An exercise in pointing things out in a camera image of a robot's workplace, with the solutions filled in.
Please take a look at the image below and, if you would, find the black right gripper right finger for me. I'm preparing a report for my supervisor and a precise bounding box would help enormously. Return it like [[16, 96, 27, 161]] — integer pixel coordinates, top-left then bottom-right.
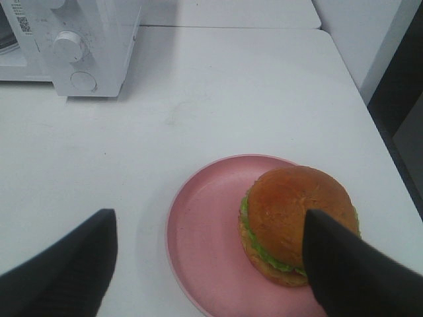
[[302, 209, 422, 316]]

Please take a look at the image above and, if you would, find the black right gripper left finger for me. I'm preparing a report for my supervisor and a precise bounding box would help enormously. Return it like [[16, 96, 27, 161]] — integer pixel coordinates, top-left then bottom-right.
[[1, 209, 118, 316]]

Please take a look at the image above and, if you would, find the toy burger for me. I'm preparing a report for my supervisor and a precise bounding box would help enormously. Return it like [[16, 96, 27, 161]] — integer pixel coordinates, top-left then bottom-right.
[[238, 166, 361, 287]]

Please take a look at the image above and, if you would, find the pink round plate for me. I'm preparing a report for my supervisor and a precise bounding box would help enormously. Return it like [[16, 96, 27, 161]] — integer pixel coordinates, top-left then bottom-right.
[[165, 155, 325, 316]]

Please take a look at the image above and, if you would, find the round white door release button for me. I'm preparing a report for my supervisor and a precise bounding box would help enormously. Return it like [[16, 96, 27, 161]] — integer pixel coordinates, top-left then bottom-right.
[[71, 71, 97, 91]]

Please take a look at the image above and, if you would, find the white microwave knob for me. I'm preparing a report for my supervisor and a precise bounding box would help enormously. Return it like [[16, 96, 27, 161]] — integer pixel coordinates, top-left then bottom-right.
[[53, 31, 85, 63], [46, 0, 66, 9]]

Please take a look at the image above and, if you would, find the white microwave oven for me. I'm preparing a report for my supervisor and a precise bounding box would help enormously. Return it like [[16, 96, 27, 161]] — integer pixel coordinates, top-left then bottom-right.
[[1, 0, 142, 97]]

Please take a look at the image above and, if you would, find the white warning label sticker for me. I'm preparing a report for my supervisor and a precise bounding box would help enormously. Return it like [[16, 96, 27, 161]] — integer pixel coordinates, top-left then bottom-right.
[[11, 0, 32, 36]]

